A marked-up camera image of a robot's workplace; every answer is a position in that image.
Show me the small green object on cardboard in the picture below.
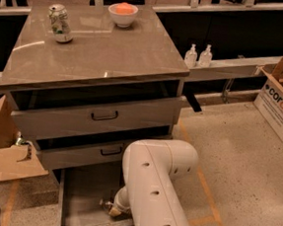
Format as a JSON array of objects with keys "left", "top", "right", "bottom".
[{"left": 15, "top": 132, "right": 30, "bottom": 146}]

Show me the left clear sanitizer bottle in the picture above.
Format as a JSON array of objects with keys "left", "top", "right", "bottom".
[{"left": 183, "top": 44, "right": 198, "bottom": 68}]

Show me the grey open bottom drawer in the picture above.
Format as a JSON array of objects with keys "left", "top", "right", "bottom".
[{"left": 57, "top": 161, "right": 134, "bottom": 226}]

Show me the clear plastic water bottle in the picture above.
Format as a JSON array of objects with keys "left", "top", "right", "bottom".
[{"left": 99, "top": 199, "right": 113, "bottom": 212}]

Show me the white green soda can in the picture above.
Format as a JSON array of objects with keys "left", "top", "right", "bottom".
[{"left": 48, "top": 4, "right": 73, "bottom": 43}]

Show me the brown cardboard box left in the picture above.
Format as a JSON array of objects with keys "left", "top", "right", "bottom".
[{"left": 0, "top": 96, "right": 48, "bottom": 182}]

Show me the grey middle drawer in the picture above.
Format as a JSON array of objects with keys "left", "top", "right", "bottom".
[{"left": 35, "top": 123, "right": 175, "bottom": 182}]

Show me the clear sanitizer bottle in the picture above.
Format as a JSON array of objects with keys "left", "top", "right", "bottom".
[
  {"left": 183, "top": 44, "right": 198, "bottom": 68},
  {"left": 198, "top": 44, "right": 213, "bottom": 67}
]

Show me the white ceramic bowl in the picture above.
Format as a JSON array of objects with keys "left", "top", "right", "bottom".
[{"left": 108, "top": 3, "right": 139, "bottom": 28}]

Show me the orange sponge in bowl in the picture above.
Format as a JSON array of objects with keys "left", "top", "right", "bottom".
[{"left": 115, "top": 2, "right": 134, "bottom": 15}]

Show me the grey drawer cabinet with counter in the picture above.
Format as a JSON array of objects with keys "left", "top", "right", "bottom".
[{"left": 0, "top": 0, "right": 196, "bottom": 186}]

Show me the right clear sanitizer bottle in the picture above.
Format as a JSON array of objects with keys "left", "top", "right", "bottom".
[{"left": 198, "top": 44, "right": 213, "bottom": 67}]

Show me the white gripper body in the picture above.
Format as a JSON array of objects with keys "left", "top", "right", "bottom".
[{"left": 112, "top": 187, "right": 130, "bottom": 213}]

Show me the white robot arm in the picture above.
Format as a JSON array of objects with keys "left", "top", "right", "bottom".
[{"left": 111, "top": 139, "right": 198, "bottom": 226}]

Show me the grey top drawer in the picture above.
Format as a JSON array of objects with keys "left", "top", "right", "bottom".
[{"left": 12, "top": 97, "right": 182, "bottom": 140}]

